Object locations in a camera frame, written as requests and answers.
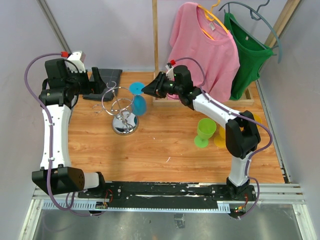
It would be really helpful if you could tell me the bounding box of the green t-shirt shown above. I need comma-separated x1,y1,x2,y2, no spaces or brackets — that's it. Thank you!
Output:
224,12,274,101

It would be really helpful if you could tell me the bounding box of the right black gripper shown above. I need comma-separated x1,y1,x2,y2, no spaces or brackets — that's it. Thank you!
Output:
141,72,182,99

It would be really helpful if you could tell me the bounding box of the orange clothes hanger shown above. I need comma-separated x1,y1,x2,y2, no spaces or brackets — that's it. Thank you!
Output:
197,0,229,34

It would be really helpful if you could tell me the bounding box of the pink t-shirt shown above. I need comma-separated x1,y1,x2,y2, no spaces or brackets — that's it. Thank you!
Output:
168,2,240,103

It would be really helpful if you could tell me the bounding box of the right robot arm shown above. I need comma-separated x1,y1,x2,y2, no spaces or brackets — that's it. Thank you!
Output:
141,65,261,200

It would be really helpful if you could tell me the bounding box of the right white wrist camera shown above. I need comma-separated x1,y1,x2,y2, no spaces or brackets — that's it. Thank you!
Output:
165,59,176,81

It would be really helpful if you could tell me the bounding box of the orange wine glass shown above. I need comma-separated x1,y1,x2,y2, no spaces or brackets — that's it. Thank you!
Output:
213,126,226,148
253,113,263,130

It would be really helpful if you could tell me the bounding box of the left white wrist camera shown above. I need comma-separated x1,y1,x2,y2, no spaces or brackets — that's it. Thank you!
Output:
61,50,86,73

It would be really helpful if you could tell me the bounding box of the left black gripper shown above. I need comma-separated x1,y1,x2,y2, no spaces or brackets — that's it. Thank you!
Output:
65,66,107,95

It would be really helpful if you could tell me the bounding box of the blue wine glass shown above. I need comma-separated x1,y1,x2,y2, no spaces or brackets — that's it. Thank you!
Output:
129,82,147,116

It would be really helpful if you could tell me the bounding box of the chrome wine glass rack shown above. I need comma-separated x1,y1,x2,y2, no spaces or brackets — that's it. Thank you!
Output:
92,80,139,136

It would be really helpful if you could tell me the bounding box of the aluminium frame post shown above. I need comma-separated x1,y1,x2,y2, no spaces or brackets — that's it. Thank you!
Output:
36,0,71,53

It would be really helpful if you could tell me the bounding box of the grey-blue clothes hanger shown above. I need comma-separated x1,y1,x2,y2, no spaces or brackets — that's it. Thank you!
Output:
218,0,283,64

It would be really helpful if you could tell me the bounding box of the wooden clothes rack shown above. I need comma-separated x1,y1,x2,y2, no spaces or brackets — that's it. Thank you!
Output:
151,0,302,107

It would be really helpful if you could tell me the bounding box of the dark grey folded cloth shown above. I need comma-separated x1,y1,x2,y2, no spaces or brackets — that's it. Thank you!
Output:
82,68,123,102

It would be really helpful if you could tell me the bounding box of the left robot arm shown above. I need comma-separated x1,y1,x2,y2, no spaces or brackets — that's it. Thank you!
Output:
31,52,107,198

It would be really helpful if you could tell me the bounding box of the green wine glass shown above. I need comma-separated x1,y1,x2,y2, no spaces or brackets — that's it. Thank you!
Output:
194,118,217,148

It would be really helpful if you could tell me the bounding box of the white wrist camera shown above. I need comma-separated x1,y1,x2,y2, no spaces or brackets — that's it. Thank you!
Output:
165,59,176,81
61,50,86,73

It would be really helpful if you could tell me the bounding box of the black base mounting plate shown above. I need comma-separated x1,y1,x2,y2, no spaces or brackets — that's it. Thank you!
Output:
78,181,257,211

